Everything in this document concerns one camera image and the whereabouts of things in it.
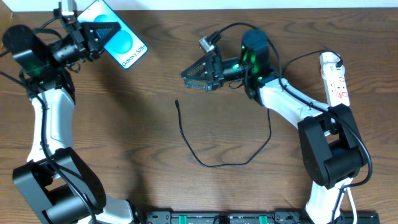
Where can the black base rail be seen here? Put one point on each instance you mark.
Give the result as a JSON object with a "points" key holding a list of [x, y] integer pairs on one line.
{"points": [[283, 217]]}

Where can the blue Galaxy smartphone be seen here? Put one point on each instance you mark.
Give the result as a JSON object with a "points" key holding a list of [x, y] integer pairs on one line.
{"points": [[125, 46]]}

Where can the white power strip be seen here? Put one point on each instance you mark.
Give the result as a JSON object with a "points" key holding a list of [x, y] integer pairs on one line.
{"points": [[333, 74]]}

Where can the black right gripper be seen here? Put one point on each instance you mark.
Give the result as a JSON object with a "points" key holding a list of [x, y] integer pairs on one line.
{"points": [[216, 71]]}

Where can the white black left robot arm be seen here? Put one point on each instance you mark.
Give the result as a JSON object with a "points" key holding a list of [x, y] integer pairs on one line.
{"points": [[56, 183]]}

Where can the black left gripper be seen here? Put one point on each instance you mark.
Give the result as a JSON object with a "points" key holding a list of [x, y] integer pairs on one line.
{"points": [[80, 42]]}

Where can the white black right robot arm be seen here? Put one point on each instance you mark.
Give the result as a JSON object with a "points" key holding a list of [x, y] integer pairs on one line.
{"points": [[332, 149]]}

